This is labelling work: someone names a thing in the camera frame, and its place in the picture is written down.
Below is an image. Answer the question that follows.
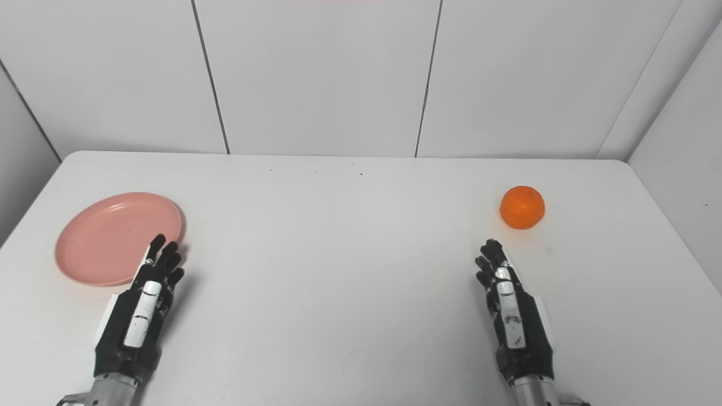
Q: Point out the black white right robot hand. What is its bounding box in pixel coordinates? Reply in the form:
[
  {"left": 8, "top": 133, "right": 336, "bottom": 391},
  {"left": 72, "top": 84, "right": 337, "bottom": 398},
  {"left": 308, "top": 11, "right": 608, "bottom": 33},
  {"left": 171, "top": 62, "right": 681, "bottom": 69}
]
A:
[{"left": 475, "top": 239, "right": 556, "bottom": 385}]

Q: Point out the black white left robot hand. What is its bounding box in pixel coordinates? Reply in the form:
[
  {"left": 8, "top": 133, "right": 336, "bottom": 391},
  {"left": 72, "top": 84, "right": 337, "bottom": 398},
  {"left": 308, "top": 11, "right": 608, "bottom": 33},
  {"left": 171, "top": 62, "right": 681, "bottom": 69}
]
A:
[{"left": 94, "top": 233, "right": 186, "bottom": 382}]

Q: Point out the pink round plate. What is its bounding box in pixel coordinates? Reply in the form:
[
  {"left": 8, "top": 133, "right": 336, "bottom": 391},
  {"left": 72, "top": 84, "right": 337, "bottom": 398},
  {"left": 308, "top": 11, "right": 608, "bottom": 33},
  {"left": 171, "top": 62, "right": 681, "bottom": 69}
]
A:
[{"left": 55, "top": 192, "right": 184, "bottom": 287}]

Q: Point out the orange fruit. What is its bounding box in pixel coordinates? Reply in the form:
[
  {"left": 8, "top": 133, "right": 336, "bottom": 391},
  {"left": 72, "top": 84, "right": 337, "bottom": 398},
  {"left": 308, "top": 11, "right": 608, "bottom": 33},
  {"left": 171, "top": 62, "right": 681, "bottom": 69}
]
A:
[{"left": 499, "top": 186, "right": 546, "bottom": 230}]

